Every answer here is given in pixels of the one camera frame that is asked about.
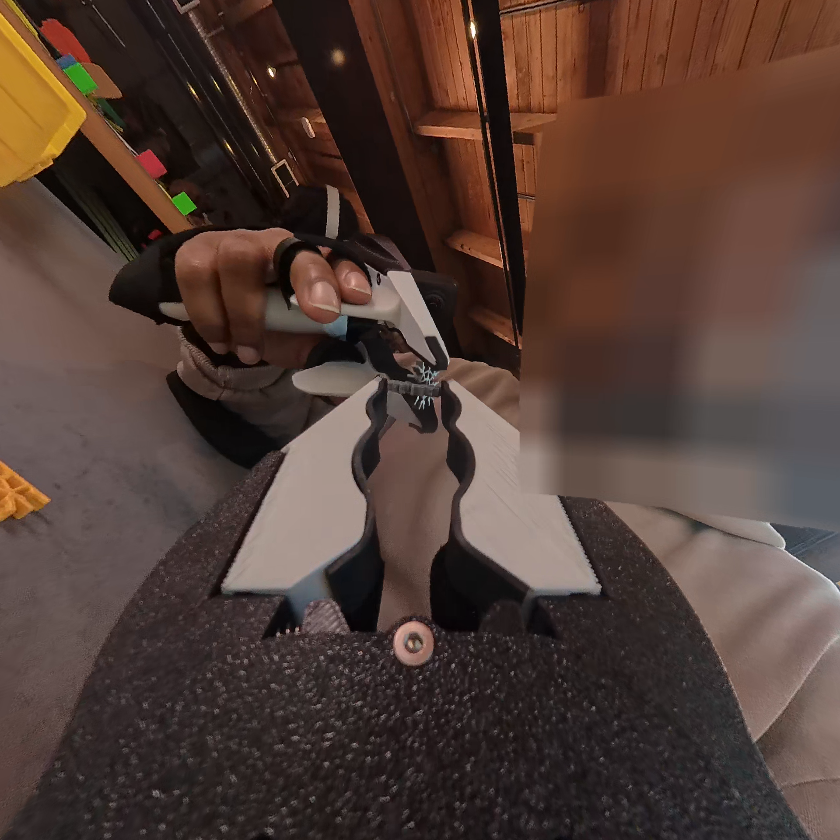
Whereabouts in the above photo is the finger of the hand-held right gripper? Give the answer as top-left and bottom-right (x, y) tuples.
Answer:
(386, 269), (452, 371)
(290, 362), (396, 399)

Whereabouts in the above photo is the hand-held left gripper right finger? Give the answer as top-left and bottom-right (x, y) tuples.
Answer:
(428, 379), (602, 630)

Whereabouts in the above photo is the large blue connector fan assembly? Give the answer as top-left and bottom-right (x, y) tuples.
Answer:
(0, 461), (52, 524)

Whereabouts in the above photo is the person's right hand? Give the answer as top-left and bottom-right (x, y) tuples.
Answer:
(174, 227), (373, 366)

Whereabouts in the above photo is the black rounded object white stripe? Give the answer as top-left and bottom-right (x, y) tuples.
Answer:
(279, 185), (361, 240)

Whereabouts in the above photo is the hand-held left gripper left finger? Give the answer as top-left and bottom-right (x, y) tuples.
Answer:
(222, 378), (389, 632)

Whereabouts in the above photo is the grey snowflake connector cluster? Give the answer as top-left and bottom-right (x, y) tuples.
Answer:
(384, 360), (444, 434)

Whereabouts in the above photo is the wooden background table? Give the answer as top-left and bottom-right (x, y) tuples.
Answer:
(66, 79), (194, 236)

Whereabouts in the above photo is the orange red object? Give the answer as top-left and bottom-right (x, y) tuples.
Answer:
(36, 18), (91, 64)

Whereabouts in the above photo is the yellow storage bin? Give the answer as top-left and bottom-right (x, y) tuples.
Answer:
(0, 12), (88, 189)

